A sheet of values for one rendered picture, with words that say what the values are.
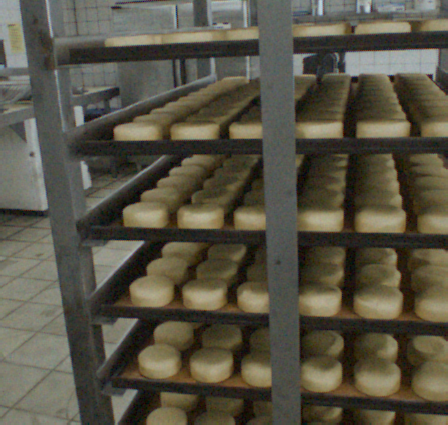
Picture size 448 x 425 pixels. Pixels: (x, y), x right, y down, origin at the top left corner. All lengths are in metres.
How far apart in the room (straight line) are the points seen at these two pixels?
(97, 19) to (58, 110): 6.74
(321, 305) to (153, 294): 0.18
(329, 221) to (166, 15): 5.39
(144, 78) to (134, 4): 0.72
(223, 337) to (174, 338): 0.06
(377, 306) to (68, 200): 0.33
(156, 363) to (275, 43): 0.38
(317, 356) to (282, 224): 0.19
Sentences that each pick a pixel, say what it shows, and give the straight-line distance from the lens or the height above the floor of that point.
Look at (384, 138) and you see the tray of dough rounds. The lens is 0.55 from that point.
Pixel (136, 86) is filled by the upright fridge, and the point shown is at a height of 0.97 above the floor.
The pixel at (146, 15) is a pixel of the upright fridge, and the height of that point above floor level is 1.65.
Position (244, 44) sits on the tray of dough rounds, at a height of 1.50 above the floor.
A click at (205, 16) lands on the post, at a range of 1.17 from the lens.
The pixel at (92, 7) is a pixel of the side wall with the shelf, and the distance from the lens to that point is 7.37.
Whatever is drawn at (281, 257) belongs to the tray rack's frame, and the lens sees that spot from 0.58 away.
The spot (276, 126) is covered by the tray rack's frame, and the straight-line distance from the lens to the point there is 0.54.
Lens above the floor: 1.52
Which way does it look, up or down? 17 degrees down
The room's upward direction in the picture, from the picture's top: 3 degrees counter-clockwise
